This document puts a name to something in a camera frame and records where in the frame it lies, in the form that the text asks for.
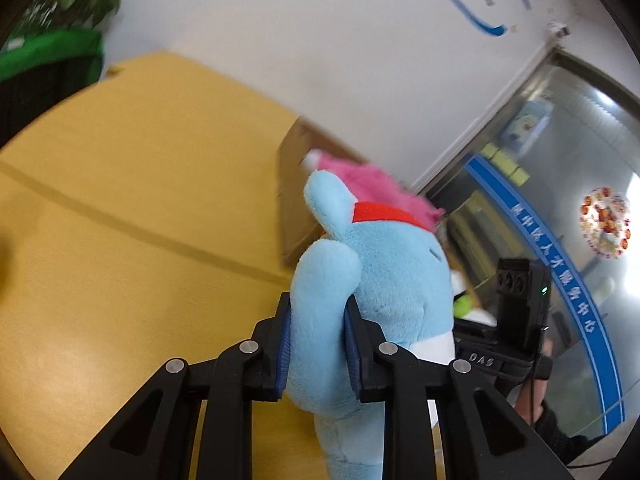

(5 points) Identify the light blue plush toy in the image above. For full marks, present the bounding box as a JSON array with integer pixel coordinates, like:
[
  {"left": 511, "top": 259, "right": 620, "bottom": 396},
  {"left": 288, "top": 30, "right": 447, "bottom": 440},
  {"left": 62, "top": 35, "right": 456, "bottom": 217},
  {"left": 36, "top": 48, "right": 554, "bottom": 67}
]
[{"left": 286, "top": 170, "right": 454, "bottom": 479}]

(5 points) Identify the panda plush toy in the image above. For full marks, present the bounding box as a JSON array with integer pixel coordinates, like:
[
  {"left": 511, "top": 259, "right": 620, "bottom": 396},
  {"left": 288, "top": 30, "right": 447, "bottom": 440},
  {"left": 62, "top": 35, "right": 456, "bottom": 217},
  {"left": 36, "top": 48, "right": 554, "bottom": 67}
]
[{"left": 451, "top": 270, "right": 497, "bottom": 327}]

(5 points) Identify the operator right hand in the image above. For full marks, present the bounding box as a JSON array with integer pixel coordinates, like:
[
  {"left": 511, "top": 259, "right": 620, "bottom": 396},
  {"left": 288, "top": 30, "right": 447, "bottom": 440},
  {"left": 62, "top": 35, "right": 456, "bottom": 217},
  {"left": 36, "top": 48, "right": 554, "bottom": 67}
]
[{"left": 512, "top": 339, "right": 556, "bottom": 426}]

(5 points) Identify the glass door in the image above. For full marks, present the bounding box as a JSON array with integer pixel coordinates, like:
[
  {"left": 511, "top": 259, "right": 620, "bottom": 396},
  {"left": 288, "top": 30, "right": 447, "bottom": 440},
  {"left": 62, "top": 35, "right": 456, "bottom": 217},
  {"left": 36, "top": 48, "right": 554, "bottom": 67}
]
[{"left": 424, "top": 52, "right": 639, "bottom": 440}]

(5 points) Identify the large pink plush toy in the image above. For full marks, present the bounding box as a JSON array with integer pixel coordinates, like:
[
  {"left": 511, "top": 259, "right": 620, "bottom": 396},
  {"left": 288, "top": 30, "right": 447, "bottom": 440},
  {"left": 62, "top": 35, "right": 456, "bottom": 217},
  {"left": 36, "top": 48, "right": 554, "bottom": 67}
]
[{"left": 303, "top": 148, "right": 444, "bottom": 233}]

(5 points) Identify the brown cardboard box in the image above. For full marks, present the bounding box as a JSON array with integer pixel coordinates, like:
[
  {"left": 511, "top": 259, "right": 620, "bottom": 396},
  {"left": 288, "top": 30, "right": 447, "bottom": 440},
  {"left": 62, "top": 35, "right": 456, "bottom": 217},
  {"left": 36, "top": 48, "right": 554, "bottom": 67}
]
[{"left": 278, "top": 117, "right": 366, "bottom": 268}]

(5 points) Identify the green tablecloth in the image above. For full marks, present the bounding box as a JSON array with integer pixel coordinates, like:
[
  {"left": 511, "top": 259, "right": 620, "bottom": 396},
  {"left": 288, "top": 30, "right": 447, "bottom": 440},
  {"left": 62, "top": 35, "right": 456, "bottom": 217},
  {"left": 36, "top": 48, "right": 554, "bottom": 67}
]
[{"left": 1, "top": 28, "right": 104, "bottom": 84}]

